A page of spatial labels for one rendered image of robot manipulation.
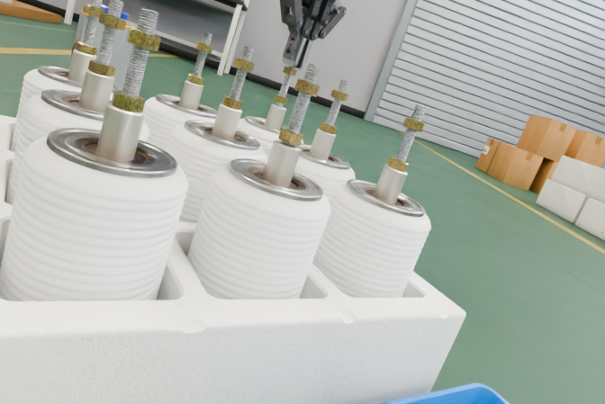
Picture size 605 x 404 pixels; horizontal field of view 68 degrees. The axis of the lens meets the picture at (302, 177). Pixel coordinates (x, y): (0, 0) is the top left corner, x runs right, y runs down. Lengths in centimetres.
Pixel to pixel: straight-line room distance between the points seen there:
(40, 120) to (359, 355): 30
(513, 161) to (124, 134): 383
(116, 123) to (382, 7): 543
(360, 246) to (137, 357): 19
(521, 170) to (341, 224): 372
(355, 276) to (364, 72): 525
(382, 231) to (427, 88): 535
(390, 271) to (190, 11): 531
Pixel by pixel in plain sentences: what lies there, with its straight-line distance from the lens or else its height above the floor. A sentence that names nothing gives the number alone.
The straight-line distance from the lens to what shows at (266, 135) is 56.
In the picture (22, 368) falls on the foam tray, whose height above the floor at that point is 16.
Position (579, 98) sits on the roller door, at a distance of 657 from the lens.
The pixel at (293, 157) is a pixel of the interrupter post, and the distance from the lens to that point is 33.
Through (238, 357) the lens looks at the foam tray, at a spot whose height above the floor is 15.
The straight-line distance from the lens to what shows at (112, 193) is 26.
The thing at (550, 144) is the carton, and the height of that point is 41.
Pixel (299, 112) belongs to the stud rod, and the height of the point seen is 31.
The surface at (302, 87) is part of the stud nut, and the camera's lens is 33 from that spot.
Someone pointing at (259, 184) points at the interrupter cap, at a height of 25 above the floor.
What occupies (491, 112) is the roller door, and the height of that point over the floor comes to 57.
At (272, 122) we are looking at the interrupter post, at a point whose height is 26.
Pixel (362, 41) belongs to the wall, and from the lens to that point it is 560.
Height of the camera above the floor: 34
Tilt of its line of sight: 13 degrees down
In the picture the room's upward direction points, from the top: 19 degrees clockwise
